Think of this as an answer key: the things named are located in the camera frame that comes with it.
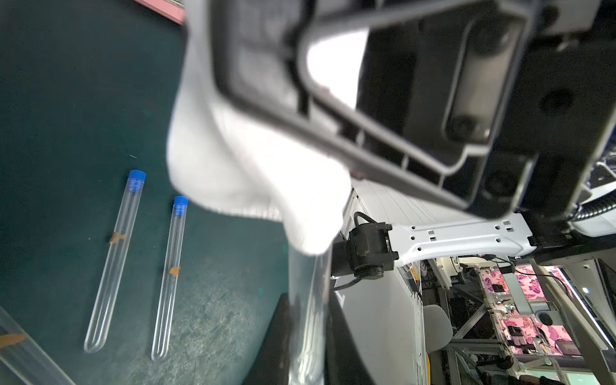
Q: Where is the test tube with blue cap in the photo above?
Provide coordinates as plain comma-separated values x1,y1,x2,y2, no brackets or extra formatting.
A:
83,169,146,354

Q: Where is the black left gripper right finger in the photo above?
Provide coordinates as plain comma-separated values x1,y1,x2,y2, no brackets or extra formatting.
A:
326,291,375,385

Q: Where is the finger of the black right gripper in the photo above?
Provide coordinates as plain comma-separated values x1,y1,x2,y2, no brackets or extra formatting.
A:
209,1,539,212

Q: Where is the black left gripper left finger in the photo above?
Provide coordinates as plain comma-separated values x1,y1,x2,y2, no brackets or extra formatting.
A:
243,294,291,385

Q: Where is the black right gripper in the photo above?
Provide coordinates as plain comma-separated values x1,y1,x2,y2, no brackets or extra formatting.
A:
355,0,616,220

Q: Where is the pink tray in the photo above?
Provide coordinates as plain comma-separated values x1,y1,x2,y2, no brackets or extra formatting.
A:
135,0,185,25

